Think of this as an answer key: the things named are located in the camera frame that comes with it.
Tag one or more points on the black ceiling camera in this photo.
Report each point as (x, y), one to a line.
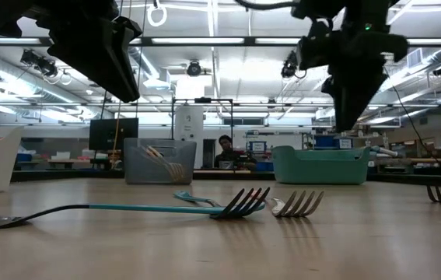
(288, 70)
(41, 64)
(194, 69)

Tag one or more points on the black rectangular stand frame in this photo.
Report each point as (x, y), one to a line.
(202, 100)

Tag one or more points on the teal plastic bin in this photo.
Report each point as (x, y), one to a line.
(321, 171)

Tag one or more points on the small blue storage bin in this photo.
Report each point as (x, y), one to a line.
(251, 149)

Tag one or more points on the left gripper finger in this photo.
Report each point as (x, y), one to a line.
(103, 62)

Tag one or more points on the black overhead frame beam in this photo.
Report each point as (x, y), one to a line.
(249, 40)

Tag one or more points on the person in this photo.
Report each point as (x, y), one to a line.
(226, 151)

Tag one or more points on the wide blue storage bin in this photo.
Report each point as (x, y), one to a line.
(323, 142)

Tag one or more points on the black monitor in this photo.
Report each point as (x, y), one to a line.
(103, 134)

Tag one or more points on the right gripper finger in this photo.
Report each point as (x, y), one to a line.
(352, 97)

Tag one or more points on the grey translucent plastic bin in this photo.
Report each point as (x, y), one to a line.
(134, 171)

